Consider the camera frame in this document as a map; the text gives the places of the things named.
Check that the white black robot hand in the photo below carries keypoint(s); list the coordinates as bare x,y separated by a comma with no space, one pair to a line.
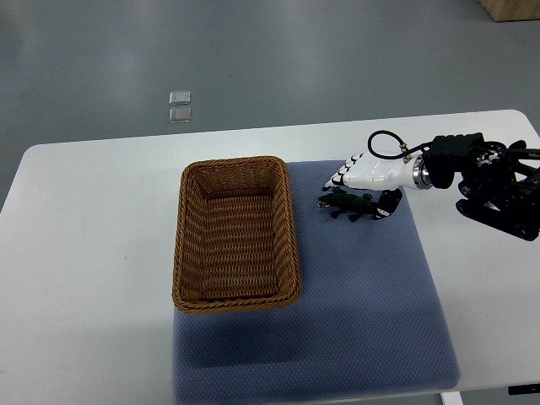
382,178

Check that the dark toy crocodile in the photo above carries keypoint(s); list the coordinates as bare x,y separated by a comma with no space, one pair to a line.
342,202

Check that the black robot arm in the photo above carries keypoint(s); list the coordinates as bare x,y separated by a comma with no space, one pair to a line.
499,189

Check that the brown wicker basket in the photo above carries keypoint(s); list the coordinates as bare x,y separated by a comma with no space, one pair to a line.
235,244

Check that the blue grey table mat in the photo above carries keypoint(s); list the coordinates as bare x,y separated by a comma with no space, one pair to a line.
368,320

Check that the wooden box corner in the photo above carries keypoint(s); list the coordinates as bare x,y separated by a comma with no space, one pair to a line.
512,10

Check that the lower clear floor plate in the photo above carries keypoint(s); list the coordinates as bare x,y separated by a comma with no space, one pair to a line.
180,114

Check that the clear floor plate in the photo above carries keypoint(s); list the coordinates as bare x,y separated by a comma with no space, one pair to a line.
180,97
180,114

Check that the upper clear floor plate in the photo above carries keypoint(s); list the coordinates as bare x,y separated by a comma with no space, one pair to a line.
180,97

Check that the white table leg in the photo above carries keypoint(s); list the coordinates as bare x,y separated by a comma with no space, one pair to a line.
451,398

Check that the black table controller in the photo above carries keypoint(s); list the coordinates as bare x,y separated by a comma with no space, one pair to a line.
524,389

